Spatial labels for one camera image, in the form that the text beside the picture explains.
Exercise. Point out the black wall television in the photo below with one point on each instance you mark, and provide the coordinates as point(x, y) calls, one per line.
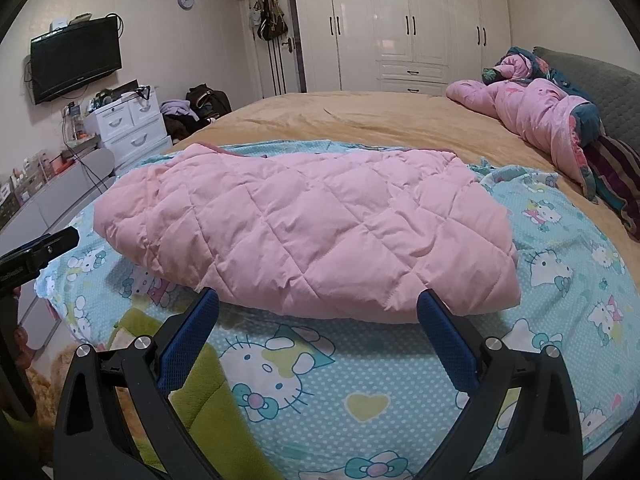
point(75, 60)

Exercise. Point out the grey quilted headboard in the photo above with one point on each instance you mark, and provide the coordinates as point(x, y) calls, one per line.
point(615, 90)

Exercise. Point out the grey low cabinet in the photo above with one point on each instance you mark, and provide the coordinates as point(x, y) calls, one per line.
point(50, 200)

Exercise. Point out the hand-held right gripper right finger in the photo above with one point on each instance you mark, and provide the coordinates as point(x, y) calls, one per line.
point(445, 340)

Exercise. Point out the dark striped pillow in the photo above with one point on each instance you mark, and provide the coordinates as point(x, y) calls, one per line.
point(620, 175)

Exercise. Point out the white drawer cabinet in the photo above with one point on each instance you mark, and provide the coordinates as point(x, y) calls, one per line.
point(132, 135)

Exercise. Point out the hanging bags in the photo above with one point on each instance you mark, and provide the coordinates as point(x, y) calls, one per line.
point(270, 20)

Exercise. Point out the white door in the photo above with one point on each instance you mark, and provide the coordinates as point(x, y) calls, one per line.
point(285, 72)

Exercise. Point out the blue cartoon cat bedsheet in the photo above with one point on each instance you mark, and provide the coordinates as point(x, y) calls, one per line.
point(400, 385)

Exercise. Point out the pink quilted jacket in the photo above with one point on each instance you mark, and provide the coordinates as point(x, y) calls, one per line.
point(300, 230)

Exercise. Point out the white router box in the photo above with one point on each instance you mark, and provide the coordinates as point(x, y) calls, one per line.
point(60, 22)

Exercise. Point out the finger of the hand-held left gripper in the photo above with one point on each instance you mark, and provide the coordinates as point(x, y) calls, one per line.
point(50, 247)

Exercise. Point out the dark clothes pile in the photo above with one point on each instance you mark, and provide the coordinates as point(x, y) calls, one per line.
point(185, 125)

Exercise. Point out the white wardrobe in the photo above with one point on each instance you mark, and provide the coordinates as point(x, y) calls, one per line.
point(400, 20)

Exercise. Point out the pink floral quilt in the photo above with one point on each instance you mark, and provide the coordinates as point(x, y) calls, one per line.
point(535, 110)

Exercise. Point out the round wall clock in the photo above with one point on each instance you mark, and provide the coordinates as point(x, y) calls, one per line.
point(186, 0)

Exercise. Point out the purple garment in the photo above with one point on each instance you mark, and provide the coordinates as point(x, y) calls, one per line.
point(176, 107)

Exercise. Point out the person's left hand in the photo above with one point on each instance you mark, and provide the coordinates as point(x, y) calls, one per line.
point(19, 340)

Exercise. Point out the black backpack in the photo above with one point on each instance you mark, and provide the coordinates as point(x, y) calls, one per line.
point(210, 100)

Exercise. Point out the tan bed cover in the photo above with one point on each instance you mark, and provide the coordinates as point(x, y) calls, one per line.
point(375, 115)

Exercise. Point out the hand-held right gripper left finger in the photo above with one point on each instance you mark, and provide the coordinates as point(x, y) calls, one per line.
point(190, 340)

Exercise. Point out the brown fluffy toy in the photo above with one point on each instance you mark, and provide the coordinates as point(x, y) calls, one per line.
point(47, 385)

